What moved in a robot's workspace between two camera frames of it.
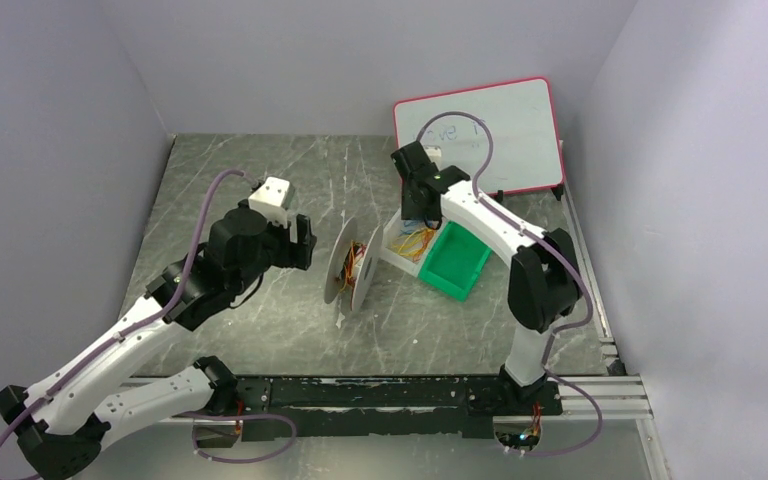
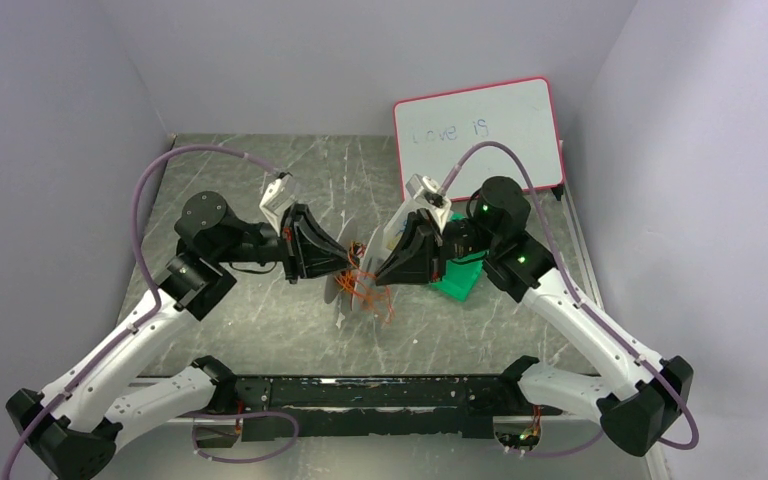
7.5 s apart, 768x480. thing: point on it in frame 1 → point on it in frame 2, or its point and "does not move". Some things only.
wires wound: x=347 y=273 does not move
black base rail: x=394 y=407 does not move
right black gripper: x=420 y=201 → x=437 y=246
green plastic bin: x=455 y=261 does not move
